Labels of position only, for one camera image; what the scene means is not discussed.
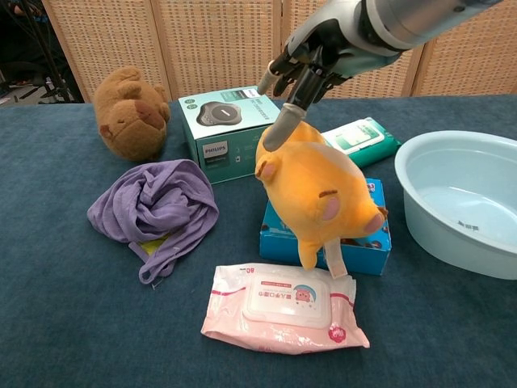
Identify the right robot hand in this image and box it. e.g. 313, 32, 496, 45
257, 0, 400, 150

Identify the yellow plush toy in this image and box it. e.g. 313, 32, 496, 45
254, 123, 389, 280

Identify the brown capybara plush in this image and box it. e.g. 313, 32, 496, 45
92, 65, 171, 162

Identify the light blue plastic basin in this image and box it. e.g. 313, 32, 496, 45
393, 129, 517, 281

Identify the wooden rattan folding screen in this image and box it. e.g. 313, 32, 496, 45
42, 0, 517, 103

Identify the green wet wipes pack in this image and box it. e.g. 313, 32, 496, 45
321, 116, 402, 169

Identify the teal Philips product box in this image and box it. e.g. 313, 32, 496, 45
178, 85, 284, 186

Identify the blue chocolate cookie box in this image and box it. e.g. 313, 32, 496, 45
258, 177, 393, 276

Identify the purple crumpled cloth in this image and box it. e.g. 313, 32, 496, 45
86, 158, 220, 285

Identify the yellow-green flat item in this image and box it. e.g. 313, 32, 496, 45
132, 236, 171, 257

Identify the black tripod stand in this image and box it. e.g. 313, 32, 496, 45
19, 0, 86, 104

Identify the pink wet wipes pack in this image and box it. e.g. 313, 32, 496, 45
200, 262, 371, 356

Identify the dark teal tablecloth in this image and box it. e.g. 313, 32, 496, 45
0, 95, 517, 388

